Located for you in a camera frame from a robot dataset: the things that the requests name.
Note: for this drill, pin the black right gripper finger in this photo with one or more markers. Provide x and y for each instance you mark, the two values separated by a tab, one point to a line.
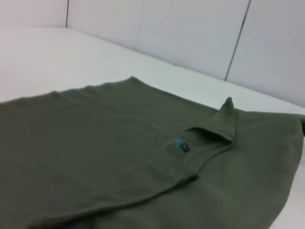
303	126

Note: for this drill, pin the dark green FREE t-shirt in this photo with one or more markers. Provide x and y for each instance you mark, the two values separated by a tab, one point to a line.
119	155

